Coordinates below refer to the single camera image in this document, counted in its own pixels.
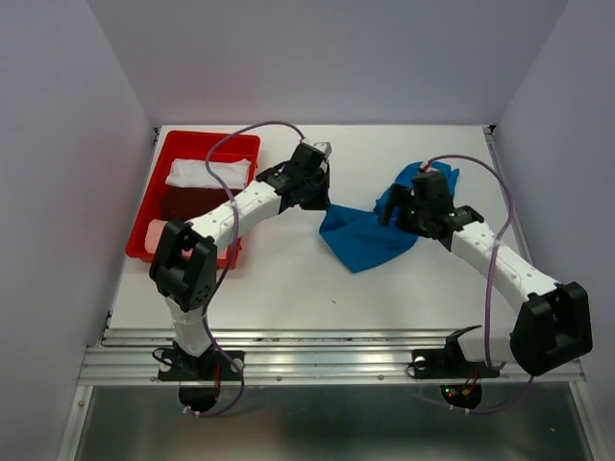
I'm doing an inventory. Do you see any blue t shirt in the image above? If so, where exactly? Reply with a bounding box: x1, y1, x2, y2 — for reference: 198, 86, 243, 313
318, 161, 460, 275

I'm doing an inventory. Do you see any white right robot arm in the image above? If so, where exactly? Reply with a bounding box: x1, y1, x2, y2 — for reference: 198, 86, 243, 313
380, 170, 593, 378

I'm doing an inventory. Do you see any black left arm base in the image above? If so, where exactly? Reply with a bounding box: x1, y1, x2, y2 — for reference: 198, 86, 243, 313
152, 347, 240, 382

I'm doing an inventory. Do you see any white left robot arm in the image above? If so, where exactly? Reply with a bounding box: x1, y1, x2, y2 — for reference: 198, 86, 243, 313
149, 140, 332, 378

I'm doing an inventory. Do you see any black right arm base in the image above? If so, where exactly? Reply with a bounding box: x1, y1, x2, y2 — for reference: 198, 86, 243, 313
406, 326, 500, 379

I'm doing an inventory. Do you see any red plastic tray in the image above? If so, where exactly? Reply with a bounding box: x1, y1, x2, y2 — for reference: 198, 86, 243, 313
126, 130, 260, 262

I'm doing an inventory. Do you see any maroon rolled t shirt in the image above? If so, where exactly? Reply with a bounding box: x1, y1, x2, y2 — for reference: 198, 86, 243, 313
160, 186, 229, 222

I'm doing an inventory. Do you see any white rolled t shirt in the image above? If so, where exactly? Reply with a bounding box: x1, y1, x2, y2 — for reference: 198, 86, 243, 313
165, 158, 252, 189

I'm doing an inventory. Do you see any pink rolled t shirt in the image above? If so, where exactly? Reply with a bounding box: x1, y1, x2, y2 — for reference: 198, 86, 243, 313
144, 219, 167, 255

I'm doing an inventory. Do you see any aluminium frame rail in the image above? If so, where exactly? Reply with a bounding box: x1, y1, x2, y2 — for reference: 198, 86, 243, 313
76, 328, 588, 385

